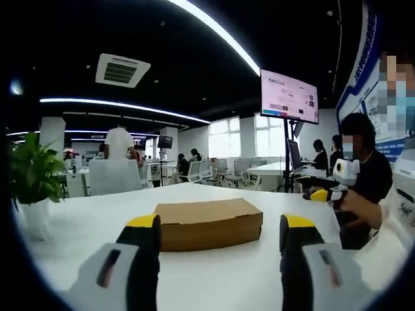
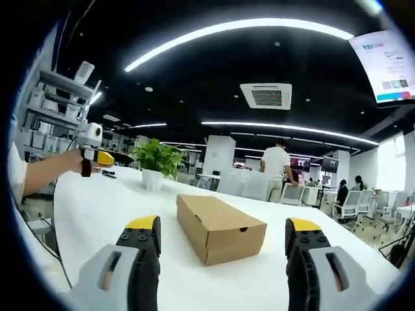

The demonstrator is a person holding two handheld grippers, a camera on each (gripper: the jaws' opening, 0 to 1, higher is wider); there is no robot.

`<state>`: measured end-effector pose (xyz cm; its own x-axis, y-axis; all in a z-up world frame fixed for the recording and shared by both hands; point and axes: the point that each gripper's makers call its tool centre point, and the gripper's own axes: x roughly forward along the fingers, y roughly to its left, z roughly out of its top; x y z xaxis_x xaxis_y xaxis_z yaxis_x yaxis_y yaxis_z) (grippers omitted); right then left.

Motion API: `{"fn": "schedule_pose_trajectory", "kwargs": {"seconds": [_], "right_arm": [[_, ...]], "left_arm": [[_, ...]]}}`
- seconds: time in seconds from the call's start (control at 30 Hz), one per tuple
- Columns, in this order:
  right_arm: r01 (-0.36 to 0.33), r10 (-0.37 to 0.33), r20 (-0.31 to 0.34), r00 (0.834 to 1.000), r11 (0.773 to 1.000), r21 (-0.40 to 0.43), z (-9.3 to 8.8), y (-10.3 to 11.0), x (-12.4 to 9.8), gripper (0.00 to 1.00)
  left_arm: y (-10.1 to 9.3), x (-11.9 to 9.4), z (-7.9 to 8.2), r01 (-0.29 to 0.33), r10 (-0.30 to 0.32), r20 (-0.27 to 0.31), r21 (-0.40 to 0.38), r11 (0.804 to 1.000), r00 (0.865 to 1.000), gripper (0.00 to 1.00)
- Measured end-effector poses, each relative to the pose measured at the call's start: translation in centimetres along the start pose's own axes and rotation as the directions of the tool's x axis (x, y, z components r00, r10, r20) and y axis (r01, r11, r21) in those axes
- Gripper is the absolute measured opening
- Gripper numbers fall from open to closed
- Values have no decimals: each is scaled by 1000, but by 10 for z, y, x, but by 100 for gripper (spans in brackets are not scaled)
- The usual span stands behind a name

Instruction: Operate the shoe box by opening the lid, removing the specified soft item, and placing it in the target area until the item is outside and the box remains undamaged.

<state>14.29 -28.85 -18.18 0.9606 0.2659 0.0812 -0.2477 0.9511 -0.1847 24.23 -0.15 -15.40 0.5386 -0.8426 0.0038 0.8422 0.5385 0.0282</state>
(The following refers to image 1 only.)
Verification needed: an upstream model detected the black screen stand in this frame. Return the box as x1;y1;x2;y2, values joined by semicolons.
281;118;300;194

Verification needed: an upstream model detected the blue wall poster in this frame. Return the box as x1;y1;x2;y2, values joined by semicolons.
335;5;415;163

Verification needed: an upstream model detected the brown cardboard shoe box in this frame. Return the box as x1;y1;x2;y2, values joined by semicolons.
152;197;264;253

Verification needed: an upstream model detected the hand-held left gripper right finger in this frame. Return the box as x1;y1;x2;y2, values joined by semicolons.
279;213;374;311

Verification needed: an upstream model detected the white plant pot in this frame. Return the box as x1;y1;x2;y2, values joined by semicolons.
19;197;51;242

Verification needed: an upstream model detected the person's right hand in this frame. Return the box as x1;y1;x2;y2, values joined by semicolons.
339;190;384;230

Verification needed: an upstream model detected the white office chair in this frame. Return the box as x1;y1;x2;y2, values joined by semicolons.
88;158;144;196

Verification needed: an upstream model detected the green potted plant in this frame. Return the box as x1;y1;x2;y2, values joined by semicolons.
8;132;68;205

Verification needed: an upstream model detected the ceiling air conditioner vent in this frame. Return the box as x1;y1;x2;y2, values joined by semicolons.
95;52;152;89

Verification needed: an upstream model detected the grey mesh office chair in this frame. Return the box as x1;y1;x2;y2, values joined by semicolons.
185;161;204;184
224;158;252;188

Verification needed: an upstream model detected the dark monitor on stand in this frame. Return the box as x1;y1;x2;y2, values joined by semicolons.
286;138;303;173

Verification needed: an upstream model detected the large display screen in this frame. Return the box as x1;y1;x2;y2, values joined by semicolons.
260;69;320;125

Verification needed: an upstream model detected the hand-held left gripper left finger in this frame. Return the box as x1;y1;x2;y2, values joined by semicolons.
61;213;162;311

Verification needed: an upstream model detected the long ceiling light strip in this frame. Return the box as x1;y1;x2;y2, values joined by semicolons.
39;98;211;125
168;0;261;77

